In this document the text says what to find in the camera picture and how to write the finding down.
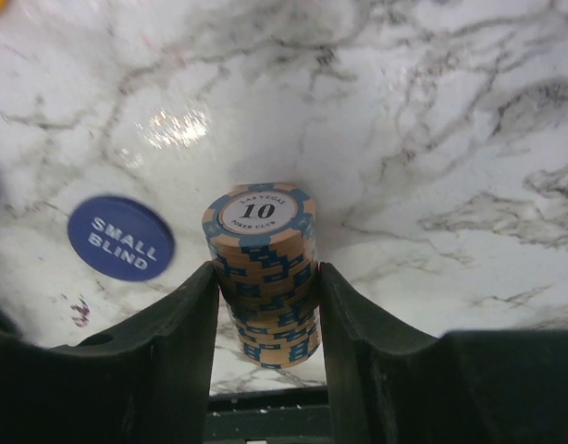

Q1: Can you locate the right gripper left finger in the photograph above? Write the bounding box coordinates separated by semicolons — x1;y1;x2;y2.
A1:
0;264;218;443

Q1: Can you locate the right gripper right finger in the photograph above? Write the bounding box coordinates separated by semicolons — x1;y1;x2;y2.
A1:
319;264;568;443

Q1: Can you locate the peach blue poker chip stack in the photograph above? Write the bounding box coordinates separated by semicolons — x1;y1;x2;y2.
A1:
202;182;320;369

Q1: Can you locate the blue small blind button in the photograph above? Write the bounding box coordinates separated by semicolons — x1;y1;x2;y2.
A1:
68;195;175;282

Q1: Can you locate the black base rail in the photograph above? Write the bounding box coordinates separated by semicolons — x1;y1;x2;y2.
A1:
204;386;334;444

